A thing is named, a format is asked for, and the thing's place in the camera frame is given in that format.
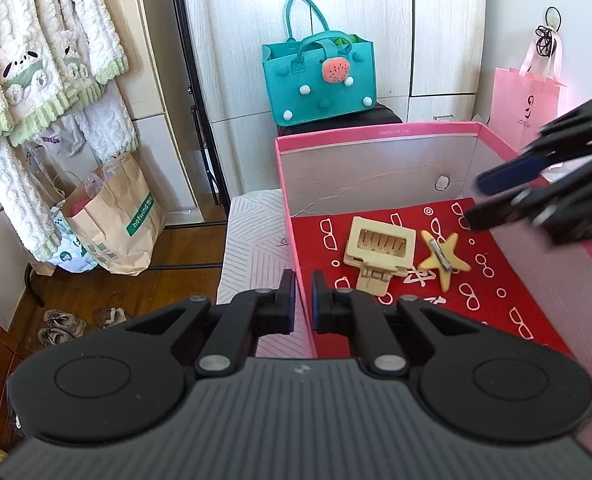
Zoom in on light wooden wardrobe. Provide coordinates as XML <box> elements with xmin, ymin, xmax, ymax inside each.
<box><xmin>178</xmin><ymin>0</ymin><xmax>489</xmax><ymax>196</ymax></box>

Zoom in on yellow star hair clip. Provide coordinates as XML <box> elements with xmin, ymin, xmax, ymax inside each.
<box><xmin>420</xmin><ymin>230</ymin><xmax>471</xmax><ymax>292</ymax></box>

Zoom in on black hair ties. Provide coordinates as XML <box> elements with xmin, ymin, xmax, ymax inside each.
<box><xmin>535</xmin><ymin>6</ymin><xmax>562</xmax><ymax>57</ymax></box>

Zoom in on white fluffy robe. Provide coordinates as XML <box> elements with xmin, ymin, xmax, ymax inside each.
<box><xmin>0</xmin><ymin>0</ymin><xmax>139</xmax><ymax>263</ymax></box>

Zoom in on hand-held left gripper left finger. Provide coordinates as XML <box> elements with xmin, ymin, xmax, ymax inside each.
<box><xmin>126</xmin><ymin>269</ymin><xmax>297</xmax><ymax>378</ymax></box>

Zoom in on white green plastic bag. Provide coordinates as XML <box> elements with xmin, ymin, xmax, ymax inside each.
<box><xmin>50</xmin><ymin>200</ymin><xmax>99</xmax><ymax>273</ymax></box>

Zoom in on pink storage box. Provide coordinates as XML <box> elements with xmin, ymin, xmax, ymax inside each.
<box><xmin>275</xmin><ymin>121</ymin><xmax>592</xmax><ymax>466</ymax></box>

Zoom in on pink shopping bag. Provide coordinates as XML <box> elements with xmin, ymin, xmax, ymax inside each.
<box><xmin>491</xmin><ymin>35</ymin><xmax>569</xmax><ymax>153</ymax></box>

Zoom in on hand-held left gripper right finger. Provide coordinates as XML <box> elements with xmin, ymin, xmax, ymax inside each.
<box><xmin>311</xmin><ymin>270</ymin><xmax>482</xmax><ymax>381</ymax></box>

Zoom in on brown paper bag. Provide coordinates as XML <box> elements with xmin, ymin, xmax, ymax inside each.
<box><xmin>64</xmin><ymin>152</ymin><xmax>167</xmax><ymax>276</ymax></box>

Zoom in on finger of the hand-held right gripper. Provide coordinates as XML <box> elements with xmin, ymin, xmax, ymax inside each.
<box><xmin>476</xmin><ymin>89</ymin><xmax>592</xmax><ymax>196</ymax></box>
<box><xmin>463</xmin><ymin>152</ymin><xmax>592</xmax><ymax>247</ymax></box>

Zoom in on black suitcase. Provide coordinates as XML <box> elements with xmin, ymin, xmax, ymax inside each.
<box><xmin>275</xmin><ymin>102</ymin><xmax>404</xmax><ymax>138</ymax></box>

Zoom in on white purple print bag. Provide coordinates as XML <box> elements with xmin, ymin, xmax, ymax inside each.
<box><xmin>23</xmin><ymin>115</ymin><xmax>101</xmax><ymax>196</ymax></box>

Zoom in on black vertical frame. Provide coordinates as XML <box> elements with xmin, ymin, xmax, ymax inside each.
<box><xmin>168</xmin><ymin>0</ymin><xmax>231</xmax><ymax>221</ymax></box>

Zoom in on teal felt handbag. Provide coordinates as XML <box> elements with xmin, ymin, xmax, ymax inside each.
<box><xmin>262</xmin><ymin>0</ymin><xmax>378</xmax><ymax>127</ymax></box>

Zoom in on beige hair claw clip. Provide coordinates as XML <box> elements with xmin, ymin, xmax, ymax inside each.
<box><xmin>343</xmin><ymin>216</ymin><xmax>417</xmax><ymax>295</ymax></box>

